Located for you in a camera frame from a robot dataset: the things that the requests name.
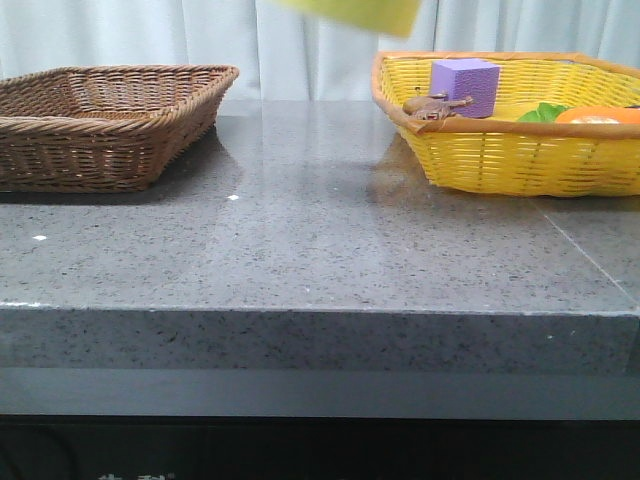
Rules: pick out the orange toy carrot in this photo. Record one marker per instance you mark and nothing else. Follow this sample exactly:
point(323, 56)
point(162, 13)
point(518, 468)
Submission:
point(556, 113)

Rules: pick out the brown wicker basket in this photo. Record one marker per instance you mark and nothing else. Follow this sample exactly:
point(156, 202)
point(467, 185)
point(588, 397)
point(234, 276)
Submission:
point(104, 129)

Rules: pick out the purple foam cube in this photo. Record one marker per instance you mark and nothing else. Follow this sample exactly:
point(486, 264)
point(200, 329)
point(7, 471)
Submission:
point(467, 77)

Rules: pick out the white curtain backdrop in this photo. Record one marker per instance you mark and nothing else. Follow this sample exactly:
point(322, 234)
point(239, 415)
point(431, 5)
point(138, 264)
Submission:
point(284, 55)

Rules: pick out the brown toy animal figure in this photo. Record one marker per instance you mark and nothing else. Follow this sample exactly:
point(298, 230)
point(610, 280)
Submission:
point(434, 106)

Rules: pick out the yellow tape roll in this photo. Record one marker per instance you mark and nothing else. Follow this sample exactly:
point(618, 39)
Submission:
point(392, 17)

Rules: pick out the yellow wicker basket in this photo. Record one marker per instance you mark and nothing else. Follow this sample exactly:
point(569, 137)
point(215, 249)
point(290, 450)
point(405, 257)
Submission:
point(504, 155)

